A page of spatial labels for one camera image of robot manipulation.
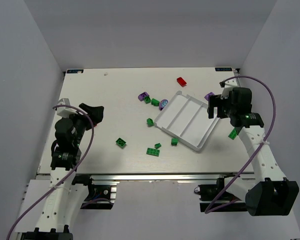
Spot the green lego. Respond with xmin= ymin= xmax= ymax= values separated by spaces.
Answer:
xmin=146 ymin=118 xmax=155 ymax=127
xmin=144 ymin=96 xmax=151 ymax=104
xmin=228 ymin=128 xmax=237 ymax=140
xmin=171 ymin=138 xmax=179 ymax=146

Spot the green 2x2 lego brick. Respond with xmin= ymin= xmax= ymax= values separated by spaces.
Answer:
xmin=115 ymin=137 xmax=127 ymax=149

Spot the small green lego brick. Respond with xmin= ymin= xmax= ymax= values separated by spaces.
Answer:
xmin=154 ymin=143 xmax=162 ymax=149

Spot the green 2x4 lego plate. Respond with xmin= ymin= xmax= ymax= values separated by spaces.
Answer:
xmin=146 ymin=147 xmax=160 ymax=157

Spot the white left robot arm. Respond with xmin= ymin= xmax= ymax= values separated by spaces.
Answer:
xmin=23 ymin=101 xmax=104 ymax=240

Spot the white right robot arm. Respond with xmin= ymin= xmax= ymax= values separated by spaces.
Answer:
xmin=204 ymin=87 xmax=299 ymax=216

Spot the purple lego right of tray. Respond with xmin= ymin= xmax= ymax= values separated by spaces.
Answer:
xmin=204 ymin=92 xmax=215 ymax=101

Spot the white three-compartment tray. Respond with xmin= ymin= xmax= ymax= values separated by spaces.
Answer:
xmin=154 ymin=90 xmax=219 ymax=152

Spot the blue label right corner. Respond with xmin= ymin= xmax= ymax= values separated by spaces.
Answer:
xmin=214 ymin=67 xmax=233 ymax=72

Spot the blue label corner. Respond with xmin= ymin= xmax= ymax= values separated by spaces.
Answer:
xmin=66 ymin=69 xmax=84 ymax=74
xmin=214 ymin=67 xmax=233 ymax=72

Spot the red lego brick top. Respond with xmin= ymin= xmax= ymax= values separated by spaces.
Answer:
xmin=176 ymin=77 xmax=187 ymax=87

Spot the blue label left corner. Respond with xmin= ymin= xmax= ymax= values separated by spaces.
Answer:
xmin=66 ymin=69 xmax=84 ymax=74

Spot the purple paw print lego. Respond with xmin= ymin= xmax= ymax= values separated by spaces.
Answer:
xmin=159 ymin=99 xmax=169 ymax=111

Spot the purple arch lego brick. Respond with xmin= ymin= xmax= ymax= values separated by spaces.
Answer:
xmin=138 ymin=91 xmax=150 ymax=102

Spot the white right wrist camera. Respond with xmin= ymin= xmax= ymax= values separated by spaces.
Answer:
xmin=219 ymin=78 xmax=240 ymax=100

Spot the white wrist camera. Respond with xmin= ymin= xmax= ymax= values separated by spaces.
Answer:
xmin=219 ymin=78 xmax=240 ymax=100
xmin=56 ymin=98 xmax=76 ymax=118

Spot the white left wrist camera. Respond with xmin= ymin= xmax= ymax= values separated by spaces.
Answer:
xmin=56 ymin=98 xmax=76 ymax=118

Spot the aluminium table edge rail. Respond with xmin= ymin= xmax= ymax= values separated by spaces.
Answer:
xmin=36 ymin=172 xmax=256 ymax=183

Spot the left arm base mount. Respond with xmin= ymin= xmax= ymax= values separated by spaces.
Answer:
xmin=72 ymin=175 xmax=113 ymax=210

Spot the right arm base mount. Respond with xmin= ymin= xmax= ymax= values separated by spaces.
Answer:
xmin=194 ymin=176 xmax=248 ymax=213

